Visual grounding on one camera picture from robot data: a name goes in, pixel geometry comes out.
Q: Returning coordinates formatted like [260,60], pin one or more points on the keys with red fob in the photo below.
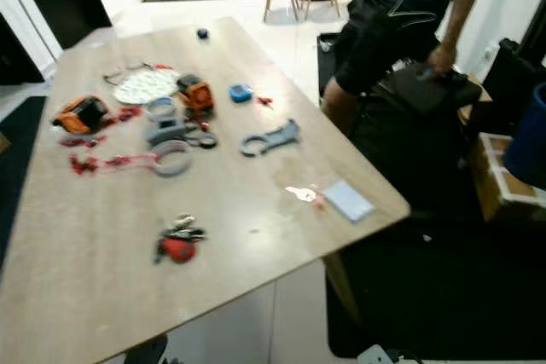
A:
[179,245]

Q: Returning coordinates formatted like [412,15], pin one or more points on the red small clips cluster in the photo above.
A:
[85,164]

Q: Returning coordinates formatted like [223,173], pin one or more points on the large orange black device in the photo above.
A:
[81,115]

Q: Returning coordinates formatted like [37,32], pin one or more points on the white patterned plate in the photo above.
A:
[145,86]

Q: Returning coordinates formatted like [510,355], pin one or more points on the small orange black device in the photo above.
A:
[195,94]

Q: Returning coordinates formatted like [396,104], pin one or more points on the small dark blue ball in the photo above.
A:
[202,33]

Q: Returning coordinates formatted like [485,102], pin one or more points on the blue round tape measure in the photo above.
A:
[240,92]

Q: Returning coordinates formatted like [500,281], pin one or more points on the grey wrench-shaped plastic part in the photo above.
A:
[271,139]

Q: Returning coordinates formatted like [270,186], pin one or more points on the white flat card box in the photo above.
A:
[348,200]

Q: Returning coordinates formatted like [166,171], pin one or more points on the wooden table leg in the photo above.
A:
[341,287]

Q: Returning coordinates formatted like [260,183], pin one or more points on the person in dark clothes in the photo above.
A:
[392,23]

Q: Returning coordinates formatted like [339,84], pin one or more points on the black bag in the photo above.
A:
[428,91]

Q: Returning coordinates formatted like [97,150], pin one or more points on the black floor rug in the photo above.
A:
[444,296]

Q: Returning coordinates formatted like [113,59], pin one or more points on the black hard case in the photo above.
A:
[512,74]

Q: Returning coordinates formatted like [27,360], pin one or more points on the blue plastic bin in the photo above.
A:
[527,134]

